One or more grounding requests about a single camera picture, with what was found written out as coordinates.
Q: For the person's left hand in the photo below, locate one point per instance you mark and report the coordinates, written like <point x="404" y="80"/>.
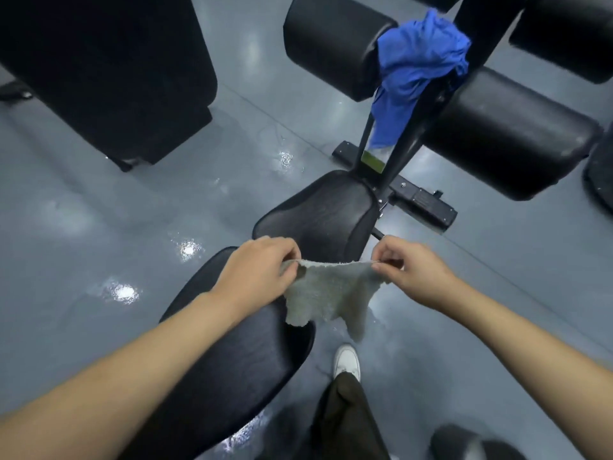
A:
<point x="249" y="275"/>

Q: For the spray bottle with green label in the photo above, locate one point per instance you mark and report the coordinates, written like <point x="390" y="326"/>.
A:
<point x="373" y="158"/>

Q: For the black bench metal frame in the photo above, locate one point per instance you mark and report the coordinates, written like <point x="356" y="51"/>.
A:
<point x="421" y="196"/>

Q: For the person's right forearm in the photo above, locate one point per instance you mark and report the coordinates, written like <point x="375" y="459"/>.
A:
<point x="527" y="340"/>

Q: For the person's left forearm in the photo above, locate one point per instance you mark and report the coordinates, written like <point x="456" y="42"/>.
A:
<point x="124" y="378"/>

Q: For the black bench back pad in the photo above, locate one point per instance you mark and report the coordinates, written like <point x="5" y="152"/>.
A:
<point x="239" y="378"/>

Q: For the white shoe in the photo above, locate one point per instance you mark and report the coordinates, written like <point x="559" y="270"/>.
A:
<point x="346" y="361"/>

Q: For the black bench seat pad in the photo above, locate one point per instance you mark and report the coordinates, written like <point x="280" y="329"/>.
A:
<point x="325" y="210"/>

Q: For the black equipment foot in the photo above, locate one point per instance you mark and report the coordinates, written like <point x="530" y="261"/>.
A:
<point x="14" y="90"/>

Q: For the dark trouser leg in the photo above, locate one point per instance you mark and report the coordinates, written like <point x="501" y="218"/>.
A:
<point x="347" y="421"/>

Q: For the blue cloth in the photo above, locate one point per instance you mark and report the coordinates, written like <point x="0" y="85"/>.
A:
<point x="416" y="62"/>

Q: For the large black upholstered pad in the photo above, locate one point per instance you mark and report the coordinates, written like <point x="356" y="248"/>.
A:
<point x="105" y="66"/>

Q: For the black rounded object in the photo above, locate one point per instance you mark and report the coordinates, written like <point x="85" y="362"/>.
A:
<point x="464" y="445"/>
<point x="601" y="177"/>

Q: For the person's right fingers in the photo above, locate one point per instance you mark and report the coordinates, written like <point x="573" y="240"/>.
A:
<point x="389" y="258"/>

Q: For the person's right hand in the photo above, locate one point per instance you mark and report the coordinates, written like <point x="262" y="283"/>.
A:
<point x="416" y="275"/>

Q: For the grey cleaning cloth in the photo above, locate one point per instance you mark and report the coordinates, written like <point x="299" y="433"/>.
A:
<point x="330" y="292"/>

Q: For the black roller pad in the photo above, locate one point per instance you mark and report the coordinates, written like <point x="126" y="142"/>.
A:
<point x="512" y="134"/>
<point x="565" y="33"/>
<point x="335" y="43"/>

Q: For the person's left fingers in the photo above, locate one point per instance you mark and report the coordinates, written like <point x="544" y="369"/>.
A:
<point x="282" y="253"/>

